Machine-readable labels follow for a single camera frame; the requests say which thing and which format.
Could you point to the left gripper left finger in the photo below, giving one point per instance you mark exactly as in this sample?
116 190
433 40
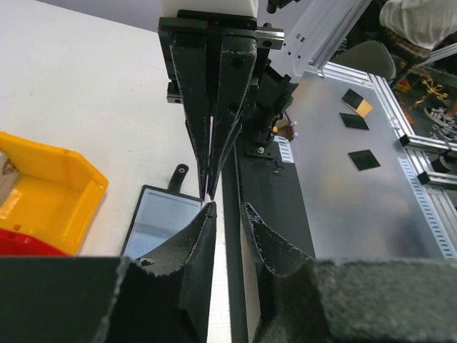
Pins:
162 297

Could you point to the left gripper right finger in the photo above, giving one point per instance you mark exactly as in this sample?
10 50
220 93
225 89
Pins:
374 300

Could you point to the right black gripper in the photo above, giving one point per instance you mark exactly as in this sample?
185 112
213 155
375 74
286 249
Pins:
194 68

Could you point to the black leather card holder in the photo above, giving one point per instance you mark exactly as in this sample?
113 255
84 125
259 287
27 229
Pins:
159 215

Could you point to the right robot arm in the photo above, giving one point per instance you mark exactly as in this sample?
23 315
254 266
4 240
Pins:
268 95

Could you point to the silver card stack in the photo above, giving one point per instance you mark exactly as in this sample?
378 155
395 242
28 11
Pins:
9 175

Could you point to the red plastic bin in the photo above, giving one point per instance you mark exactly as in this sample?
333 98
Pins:
16 244

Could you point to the yellow plastic bin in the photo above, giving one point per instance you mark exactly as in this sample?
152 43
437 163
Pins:
56 196

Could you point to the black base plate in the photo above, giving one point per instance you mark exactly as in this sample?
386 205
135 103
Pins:
267 236

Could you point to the right white cable duct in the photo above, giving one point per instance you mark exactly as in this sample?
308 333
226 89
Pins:
285 150

